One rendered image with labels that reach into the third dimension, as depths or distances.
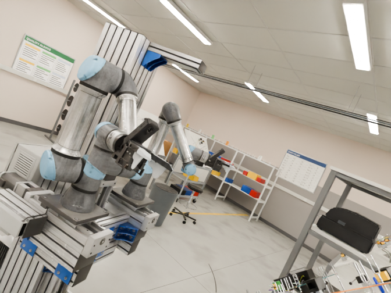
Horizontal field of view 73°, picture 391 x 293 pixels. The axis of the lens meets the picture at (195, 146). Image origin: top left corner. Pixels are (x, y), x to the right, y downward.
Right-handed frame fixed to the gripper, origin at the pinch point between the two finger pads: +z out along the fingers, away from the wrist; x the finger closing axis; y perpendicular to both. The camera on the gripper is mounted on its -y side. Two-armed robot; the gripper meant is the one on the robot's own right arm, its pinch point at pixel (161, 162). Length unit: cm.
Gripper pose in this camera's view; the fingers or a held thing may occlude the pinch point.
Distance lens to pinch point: 71.5
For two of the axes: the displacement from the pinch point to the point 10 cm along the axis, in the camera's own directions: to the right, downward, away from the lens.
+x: -5.8, -3.7, -7.3
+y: -5.0, 8.7, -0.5
